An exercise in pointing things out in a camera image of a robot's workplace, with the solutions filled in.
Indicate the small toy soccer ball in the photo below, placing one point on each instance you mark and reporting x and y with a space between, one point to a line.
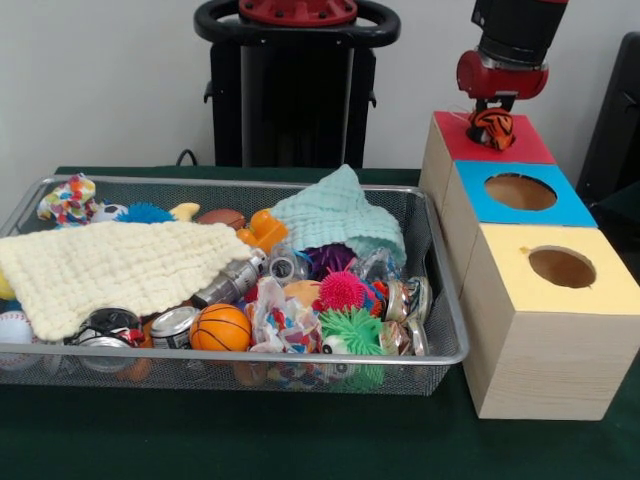
111 212

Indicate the green spiky rubber ball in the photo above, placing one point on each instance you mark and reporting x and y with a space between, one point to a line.
352 327

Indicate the white cloth with coloured spots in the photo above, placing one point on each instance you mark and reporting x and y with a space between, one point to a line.
67 200

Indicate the cream knitted cloth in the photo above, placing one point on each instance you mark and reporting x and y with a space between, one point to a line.
115 265

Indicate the light blue waffle cloth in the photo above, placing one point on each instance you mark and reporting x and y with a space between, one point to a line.
335 210

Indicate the black upright panel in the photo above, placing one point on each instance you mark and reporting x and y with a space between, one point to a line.
615 125

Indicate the wooden box with three holes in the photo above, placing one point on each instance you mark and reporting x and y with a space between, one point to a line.
545 350

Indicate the white toy baseball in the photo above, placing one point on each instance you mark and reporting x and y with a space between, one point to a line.
16 327

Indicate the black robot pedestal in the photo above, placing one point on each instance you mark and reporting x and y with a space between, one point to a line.
300 100

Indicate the pink spiky rubber ball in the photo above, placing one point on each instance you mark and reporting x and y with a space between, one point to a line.
340 291

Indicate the dark green side table cloth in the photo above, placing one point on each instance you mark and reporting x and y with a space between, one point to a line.
622 210

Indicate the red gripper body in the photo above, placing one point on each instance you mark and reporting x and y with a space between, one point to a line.
500 80

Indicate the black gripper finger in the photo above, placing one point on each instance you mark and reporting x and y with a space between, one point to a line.
475 129
505 104

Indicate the orange toy basketball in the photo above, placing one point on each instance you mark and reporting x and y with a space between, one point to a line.
220 327

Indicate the orange tiger plush toy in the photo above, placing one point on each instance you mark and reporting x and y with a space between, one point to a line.
492 127

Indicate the blue spiky rubber ball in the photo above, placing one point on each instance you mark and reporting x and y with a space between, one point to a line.
149 212

